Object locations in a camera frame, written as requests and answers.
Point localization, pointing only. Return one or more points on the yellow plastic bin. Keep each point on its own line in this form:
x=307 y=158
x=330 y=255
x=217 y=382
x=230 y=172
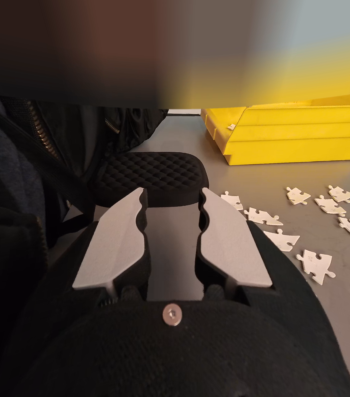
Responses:
x=286 y=143

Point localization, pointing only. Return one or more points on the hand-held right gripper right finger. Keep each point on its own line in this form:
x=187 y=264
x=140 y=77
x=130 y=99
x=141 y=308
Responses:
x=234 y=247

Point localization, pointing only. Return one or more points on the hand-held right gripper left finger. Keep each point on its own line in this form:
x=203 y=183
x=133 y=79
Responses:
x=112 y=247

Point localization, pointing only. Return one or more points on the spread of white jigsaw pieces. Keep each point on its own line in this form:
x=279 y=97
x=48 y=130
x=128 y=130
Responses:
x=264 y=217

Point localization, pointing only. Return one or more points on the person's jacketed torso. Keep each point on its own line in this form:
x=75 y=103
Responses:
x=0 y=155

